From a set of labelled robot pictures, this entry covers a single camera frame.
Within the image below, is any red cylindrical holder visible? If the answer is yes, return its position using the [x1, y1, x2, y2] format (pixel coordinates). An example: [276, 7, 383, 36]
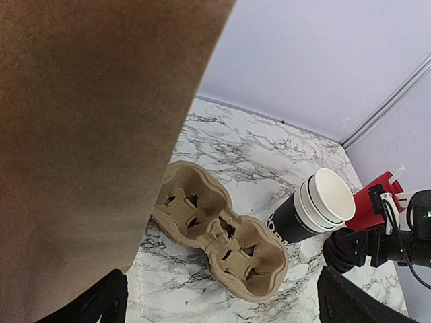
[345, 171, 403, 231]

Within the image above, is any stack of black lids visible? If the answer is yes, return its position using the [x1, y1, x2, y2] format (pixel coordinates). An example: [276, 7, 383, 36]
[323, 227, 366, 274]

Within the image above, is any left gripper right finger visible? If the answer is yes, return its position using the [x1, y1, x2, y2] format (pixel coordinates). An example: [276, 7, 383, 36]
[317, 266, 414, 323]

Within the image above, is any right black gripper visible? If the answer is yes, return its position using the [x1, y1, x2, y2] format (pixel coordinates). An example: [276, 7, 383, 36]
[331, 227, 431, 270]

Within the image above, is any cardboard cup carrier tray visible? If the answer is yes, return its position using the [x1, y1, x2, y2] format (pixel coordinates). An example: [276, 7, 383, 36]
[152, 161, 288, 303]

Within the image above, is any white wrapped straw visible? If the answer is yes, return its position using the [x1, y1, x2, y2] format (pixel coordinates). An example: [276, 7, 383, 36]
[389, 164, 405, 184]

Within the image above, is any stack of paper cups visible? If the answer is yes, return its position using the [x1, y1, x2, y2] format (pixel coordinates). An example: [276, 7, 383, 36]
[266, 168, 356, 245]

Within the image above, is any brown paper bag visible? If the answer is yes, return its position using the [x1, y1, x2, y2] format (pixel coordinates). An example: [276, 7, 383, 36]
[1, 1, 235, 322]

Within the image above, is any right aluminium frame post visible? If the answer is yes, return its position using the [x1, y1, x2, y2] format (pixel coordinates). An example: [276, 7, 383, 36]
[340, 53, 430, 149]

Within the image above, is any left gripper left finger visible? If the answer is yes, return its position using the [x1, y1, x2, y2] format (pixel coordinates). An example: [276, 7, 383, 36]
[39, 269, 128, 323]

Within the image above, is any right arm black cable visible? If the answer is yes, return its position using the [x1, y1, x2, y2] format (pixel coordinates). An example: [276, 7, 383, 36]
[380, 198, 431, 291]

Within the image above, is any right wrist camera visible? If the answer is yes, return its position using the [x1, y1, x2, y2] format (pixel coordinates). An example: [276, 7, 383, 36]
[368, 184, 412, 236]

